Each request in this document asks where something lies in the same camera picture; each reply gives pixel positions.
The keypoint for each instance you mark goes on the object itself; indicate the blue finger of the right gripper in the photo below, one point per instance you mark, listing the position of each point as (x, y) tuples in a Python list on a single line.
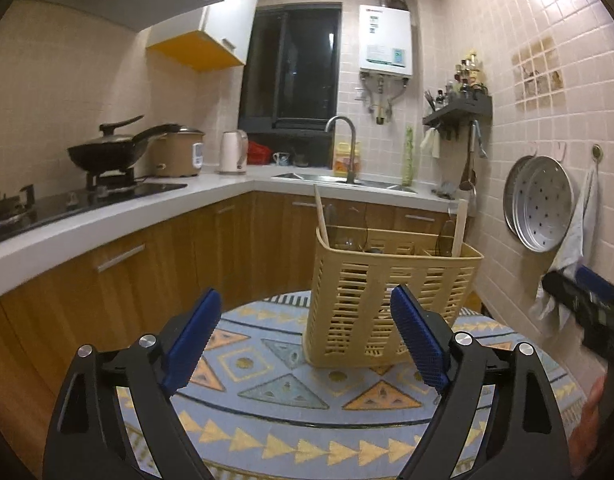
[(592, 282)]

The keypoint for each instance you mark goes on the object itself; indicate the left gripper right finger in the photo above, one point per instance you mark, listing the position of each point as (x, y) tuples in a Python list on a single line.
[(455, 370)]

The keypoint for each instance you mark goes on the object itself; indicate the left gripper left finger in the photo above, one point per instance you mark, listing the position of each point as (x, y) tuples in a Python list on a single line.
[(155, 372)]

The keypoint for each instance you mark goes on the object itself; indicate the pale wooden spatula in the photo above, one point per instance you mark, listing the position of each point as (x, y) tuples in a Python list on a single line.
[(459, 230)]

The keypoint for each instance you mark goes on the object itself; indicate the light wooden chopstick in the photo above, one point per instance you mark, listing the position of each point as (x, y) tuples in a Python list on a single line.
[(320, 213)]

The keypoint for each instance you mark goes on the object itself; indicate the white kitchen countertop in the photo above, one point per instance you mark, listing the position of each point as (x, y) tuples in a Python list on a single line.
[(32, 253)]

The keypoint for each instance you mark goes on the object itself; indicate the dark kitchen window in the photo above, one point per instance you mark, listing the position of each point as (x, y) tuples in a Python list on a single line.
[(290, 79)]

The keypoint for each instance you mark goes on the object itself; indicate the person's right hand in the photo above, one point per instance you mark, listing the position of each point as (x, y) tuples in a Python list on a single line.
[(584, 438)]

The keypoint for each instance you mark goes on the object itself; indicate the white hanging towel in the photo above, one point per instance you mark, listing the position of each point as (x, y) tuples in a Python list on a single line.
[(575, 251)]

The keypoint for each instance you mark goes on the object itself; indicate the beige plastic utensil basket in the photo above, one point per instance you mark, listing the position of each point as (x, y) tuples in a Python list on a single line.
[(349, 322)]

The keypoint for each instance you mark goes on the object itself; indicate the round metal steamer tray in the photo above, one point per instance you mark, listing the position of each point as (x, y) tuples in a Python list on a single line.
[(538, 202)]

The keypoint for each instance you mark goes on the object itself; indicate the blue patterned round tablecloth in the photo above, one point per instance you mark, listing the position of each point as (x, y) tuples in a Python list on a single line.
[(256, 409)]

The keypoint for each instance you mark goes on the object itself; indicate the green bottle brush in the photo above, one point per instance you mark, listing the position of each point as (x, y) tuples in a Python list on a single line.
[(408, 156)]

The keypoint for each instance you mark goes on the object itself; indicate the chrome sink faucet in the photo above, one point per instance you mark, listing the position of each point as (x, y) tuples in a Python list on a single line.
[(351, 177)]

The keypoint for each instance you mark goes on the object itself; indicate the yellow dish soap bottle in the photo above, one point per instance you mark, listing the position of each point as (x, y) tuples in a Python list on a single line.
[(341, 159)]

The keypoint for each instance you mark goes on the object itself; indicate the black gas stove top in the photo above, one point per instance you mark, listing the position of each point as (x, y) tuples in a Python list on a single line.
[(24, 212)]

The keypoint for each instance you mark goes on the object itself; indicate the brown rice cooker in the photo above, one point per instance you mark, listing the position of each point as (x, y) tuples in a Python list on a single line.
[(177, 154)]

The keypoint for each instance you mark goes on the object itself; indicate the black frying pan with lid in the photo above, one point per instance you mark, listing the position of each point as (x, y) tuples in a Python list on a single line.
[(113, 152)]

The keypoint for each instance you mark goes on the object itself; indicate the red container on counter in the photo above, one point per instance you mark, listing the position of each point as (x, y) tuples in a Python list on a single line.
[(258, 154)]

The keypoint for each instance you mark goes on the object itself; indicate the white gas water heater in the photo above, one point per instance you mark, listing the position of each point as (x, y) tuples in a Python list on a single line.
[(385, 41)]

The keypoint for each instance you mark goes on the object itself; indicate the black wall spice shelf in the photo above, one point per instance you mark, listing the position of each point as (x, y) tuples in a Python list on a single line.
[(459, 110)]

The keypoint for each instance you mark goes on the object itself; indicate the white orange wall cabinet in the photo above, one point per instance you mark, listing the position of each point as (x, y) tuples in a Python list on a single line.
[(214, 37)]

